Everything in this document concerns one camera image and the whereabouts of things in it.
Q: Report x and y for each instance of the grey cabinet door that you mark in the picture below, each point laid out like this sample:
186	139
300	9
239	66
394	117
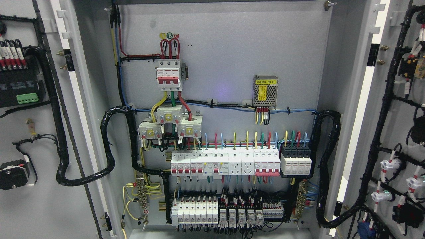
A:
375	119
47	210

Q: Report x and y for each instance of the white socket breaker row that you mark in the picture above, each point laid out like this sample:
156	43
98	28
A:
215	163

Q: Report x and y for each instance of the metal mesh power supply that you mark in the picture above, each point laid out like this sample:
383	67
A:
265	90

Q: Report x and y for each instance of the white red main breaker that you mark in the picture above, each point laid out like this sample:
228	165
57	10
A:
170	74

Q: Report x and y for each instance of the black surge protector module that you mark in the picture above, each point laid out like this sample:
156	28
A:
295	161

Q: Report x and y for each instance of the black digital power meter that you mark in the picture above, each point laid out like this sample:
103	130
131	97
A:
21	86

